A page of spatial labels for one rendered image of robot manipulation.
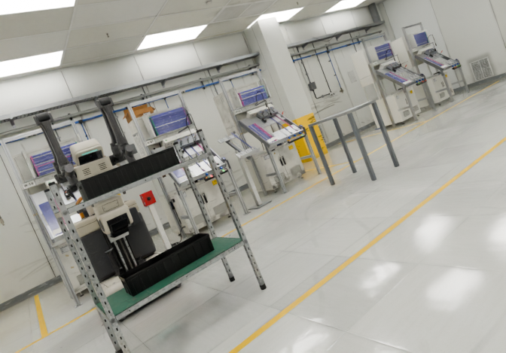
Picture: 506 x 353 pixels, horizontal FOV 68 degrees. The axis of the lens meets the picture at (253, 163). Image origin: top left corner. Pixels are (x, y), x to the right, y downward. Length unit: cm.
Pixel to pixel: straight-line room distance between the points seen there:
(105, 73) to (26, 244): 287
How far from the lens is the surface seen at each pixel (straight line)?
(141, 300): 220
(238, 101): 572
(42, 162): 475
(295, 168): 587
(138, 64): 696
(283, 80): 764
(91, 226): 338
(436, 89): 933
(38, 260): 623
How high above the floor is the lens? 95
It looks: 4 degrees down
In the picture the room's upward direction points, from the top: 22 degrees counter-clockwise
